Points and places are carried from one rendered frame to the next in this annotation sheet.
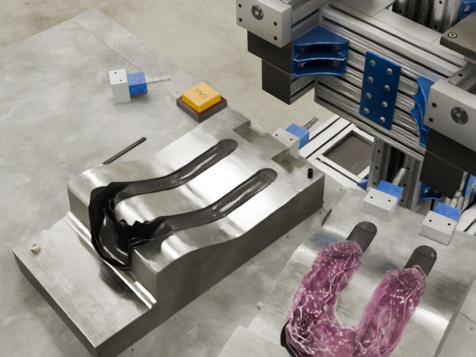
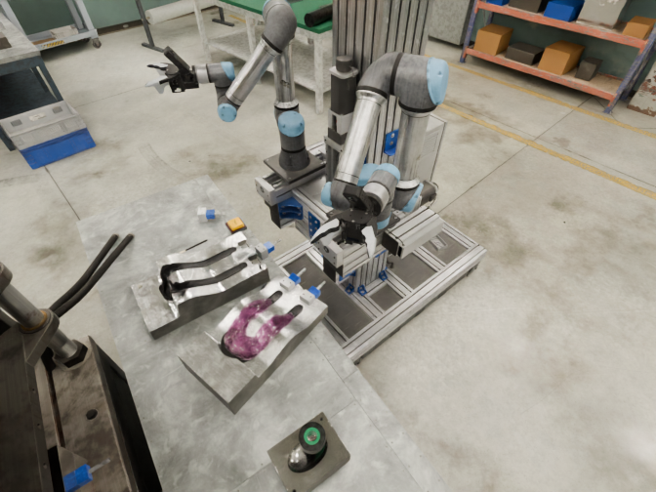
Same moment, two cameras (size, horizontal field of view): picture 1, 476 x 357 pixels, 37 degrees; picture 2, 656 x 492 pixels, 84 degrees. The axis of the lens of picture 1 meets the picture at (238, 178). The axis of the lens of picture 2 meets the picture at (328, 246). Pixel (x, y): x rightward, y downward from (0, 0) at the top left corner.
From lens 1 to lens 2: 0.55 m
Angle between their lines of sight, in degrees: 4
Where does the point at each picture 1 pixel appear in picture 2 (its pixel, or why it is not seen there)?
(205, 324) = (202, 327)
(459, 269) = (309, 316)
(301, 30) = (282, 198)
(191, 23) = not seen: hidden behind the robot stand
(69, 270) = (150, 298)
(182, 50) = not seen: hidden behind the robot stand
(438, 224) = (306, 296)
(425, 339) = (277, 346)
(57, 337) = (142, 325)
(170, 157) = (207, 252)
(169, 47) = not seen: hidden behind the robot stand
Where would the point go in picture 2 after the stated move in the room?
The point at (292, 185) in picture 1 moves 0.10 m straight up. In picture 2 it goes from (252, 271) to (248, 256)
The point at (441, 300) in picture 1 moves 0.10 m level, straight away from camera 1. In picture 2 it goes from (292, 330) to (307, 309)
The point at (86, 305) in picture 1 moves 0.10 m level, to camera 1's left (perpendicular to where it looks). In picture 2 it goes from (151, 313) to (127, 311)
